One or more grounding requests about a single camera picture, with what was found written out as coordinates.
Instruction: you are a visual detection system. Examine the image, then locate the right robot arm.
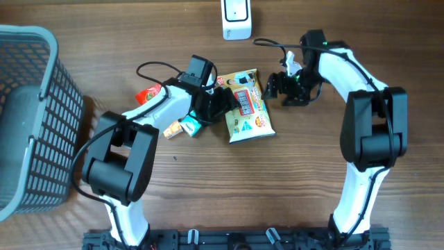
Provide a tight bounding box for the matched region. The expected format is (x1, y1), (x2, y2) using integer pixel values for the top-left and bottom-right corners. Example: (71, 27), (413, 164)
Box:
(262, 35), (408, 249)

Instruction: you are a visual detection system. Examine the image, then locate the green tissue pack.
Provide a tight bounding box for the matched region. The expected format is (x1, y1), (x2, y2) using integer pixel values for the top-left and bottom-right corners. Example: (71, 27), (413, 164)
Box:
(179, 115), (202, 137)

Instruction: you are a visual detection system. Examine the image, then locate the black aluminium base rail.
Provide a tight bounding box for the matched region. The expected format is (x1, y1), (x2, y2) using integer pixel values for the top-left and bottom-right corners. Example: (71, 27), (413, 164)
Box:
(82, 228), (392, 250)

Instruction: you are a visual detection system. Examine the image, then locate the yellow wet wipes pack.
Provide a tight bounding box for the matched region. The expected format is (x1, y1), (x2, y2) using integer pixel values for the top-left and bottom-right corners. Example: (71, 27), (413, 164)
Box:
(217, 69), (275, 144)

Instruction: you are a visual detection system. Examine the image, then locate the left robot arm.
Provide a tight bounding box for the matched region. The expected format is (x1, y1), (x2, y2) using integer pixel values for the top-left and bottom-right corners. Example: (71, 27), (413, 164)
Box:
(81, 77), (240, 249)

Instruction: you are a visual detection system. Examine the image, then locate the grey plastic mesh basket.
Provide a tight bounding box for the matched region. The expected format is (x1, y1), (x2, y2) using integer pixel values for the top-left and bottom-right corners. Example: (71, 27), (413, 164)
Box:
(1, 25), (85, 221)

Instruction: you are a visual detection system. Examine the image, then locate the red snack bag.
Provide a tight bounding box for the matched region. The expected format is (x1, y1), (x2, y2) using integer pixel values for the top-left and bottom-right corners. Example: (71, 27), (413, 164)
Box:
(135, 83), (162, 105)

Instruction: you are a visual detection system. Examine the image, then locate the orange tissue pack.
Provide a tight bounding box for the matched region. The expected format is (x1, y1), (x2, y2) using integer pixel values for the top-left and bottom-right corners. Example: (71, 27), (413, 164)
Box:
(163, 121), (183, 139)

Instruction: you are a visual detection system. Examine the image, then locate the white barcode scanner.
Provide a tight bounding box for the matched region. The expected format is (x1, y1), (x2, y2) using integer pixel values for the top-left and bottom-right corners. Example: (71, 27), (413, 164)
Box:
(221, 0), (253, 40)

